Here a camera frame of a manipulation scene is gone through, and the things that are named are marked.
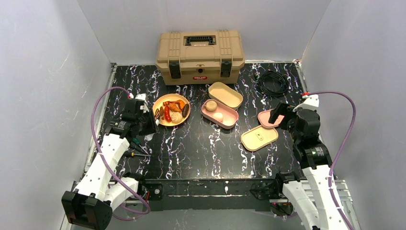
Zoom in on white metal food tongs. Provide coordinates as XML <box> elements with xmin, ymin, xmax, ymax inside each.
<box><xmin>144</xmin><ymin>119</ymin><xmax>159</xmax><ymax>141</ymax></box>

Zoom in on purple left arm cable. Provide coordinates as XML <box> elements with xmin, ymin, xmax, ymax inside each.
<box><xmin>90</xmin><ymin>86</ymin><xmax>152</xmax><ymax>221</ymax></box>

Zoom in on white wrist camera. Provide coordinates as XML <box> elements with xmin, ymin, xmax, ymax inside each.
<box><xmin>135</xmin><ymin>93</ymin><xmax>149</xmax><ymax>113</ymax></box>
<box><xmin>293</xmin><ymin>93</ymin><xmax>320</xmax><ymax>112</ymax></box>

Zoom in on pink lunch box lid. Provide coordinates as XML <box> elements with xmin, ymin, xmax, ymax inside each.
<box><xmin>258</xmin><ymin>109</ymin><xmax>284</xmax><ymax>129</ymax></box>

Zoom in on fried chicken piece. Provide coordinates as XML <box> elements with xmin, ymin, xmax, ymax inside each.
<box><xmin>169</xmin><ymin>103</ymin><xmax>182</xmax><ymax>113</ymax></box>

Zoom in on white steamed bao bun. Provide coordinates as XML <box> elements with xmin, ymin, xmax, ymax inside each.
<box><xmin>170</xmin><ymin>112</ymin><xmax>183</xmax><ymax>124</ymax></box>

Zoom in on pink lunch box tray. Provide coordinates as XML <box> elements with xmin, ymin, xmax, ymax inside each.
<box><xmin>201</xmin><ymin>99</ymin><xmax>239</xmax><ymax>129</ymax></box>

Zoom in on white boiled egg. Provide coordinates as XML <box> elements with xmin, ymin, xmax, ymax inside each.
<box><xmin>213</xmin><ymin>112</ymin><xmax>224</xmax><ymax>123</ymax></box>

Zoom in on orange chicken wing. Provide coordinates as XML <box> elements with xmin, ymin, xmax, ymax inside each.
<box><xmin>169</xmin><ymin>100</ymin><xmax>186</xmax><ymax>110</ymax></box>

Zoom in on round beige bun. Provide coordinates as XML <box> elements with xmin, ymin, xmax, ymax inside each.
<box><xmin>205</xmin><ymin>100</ymin><xmax>218</xmax><ymax>112</ymax></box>

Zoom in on aluminium base frame rail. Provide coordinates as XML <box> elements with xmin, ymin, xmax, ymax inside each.
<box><xmin>60</xmin><ymin>180</ymin><xmax>361</xmax><ymax>230</ymax></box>

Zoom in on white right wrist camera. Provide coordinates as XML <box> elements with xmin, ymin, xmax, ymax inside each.
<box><xmin>293</xmin><ymin>93</ymin><xmax>320</xmax><ymax>112</ymax></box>

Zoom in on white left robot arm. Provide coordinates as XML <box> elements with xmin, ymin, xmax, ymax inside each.
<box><xmin>61</xmin><ymin>94</ymin><xmax>157</xmax><ymax>230</ymax></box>

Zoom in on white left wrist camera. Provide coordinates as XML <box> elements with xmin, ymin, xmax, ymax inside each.
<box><xmin>135</xmin><ymin>93</ymin><xmax>149</xmax><ymax>113</ymax></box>

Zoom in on tan plastic toolbox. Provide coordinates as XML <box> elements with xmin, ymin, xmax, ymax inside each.
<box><xmin>156</xmin><ymin>30</ymin><xmax>245</xmax><ymax>86</ymax></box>

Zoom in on black yellow handled screwdriver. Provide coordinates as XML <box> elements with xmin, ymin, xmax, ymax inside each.
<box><xmin>123</xmin><ymin>152</ymin><xmax>151</xmax><ymax>157</ymax></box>

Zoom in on green handled screwdriver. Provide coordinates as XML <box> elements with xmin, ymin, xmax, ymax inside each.
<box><xmin>133</xmin><ymin>138</ymin><xmax>149</xmax><ymax>155</ymax></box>

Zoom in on beige lunch box lid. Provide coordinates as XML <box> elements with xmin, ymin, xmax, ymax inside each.
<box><xmin>241</xmin><ymin>126</ymin><xmax>279</xmax><ymax>151</ymax></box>

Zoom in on dark brown sea cucumber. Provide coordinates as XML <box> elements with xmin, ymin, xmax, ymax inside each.
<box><xmin>182</xmin><ymin>104</ymin><xmax>190</xmax><ymax>118</ymax></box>

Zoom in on coiled black cable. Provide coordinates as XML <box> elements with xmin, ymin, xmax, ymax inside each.
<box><xmin>254</xmin><ymin>70</ymin><xmax>290</xmax><ymax>98</ymax></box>

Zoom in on beige lunch box tray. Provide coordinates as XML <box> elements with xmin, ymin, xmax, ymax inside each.
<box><xmin>208</xmin><ymin>82</ymin><xmax>243</xmax><ymax>110</ymax></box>

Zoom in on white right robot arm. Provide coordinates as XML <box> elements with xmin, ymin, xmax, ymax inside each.
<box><xmin>250</xmin><ymin>102</ymin><xmax>352</xmax><ymax>230</ymax></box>

